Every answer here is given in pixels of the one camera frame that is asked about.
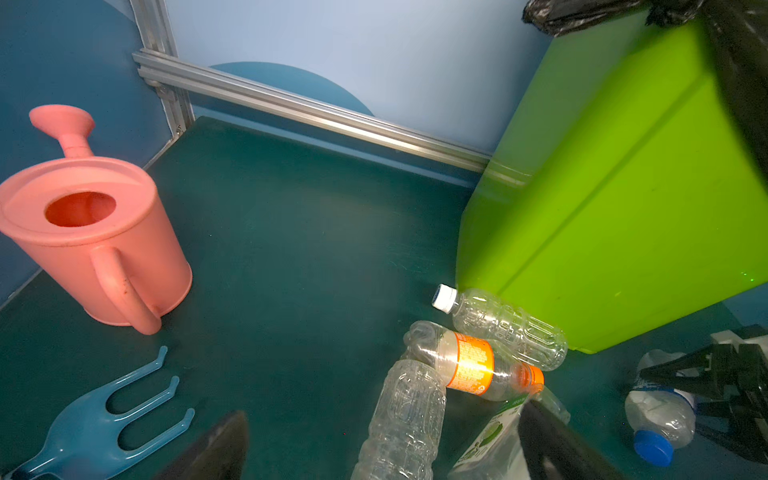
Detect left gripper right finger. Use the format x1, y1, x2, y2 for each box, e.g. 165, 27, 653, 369
518, 400, 625, 480

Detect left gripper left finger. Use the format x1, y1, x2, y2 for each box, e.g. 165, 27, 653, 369
154, 410, 249, 479

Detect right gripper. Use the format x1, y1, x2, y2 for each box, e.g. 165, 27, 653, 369
640, 325, 767, 464

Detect Pocari Sweat bottle blue label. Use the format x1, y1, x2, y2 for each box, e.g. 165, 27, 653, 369
351, 359, 447, 479

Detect green bin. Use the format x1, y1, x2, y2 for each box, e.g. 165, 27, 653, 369
456, 12, 767, 354

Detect black bin liner bag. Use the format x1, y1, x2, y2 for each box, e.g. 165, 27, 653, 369
522, 0, 767, 174

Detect flat clear bottle white label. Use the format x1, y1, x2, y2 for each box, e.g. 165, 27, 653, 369
447, 387, 571, 479

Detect clear bottle blue label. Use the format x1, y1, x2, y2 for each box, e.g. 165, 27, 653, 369
625, 349, 696, 467

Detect orange label bottle orange cap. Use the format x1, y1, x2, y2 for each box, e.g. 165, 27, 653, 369
403, 321, 545, 402

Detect clear bottle white cap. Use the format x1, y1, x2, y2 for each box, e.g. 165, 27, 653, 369
432, 284, 568, 371

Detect blue garden fork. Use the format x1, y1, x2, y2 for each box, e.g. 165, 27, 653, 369
3, 346, 195, 479

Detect pink watering can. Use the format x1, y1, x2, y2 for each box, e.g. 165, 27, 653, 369
1, 105, 193, 335

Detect aluminium back rail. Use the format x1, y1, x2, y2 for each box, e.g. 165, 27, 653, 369
168, 59, 491, 173

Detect left aluminium post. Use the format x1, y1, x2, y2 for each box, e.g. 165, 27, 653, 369
129, 0, 195, 141

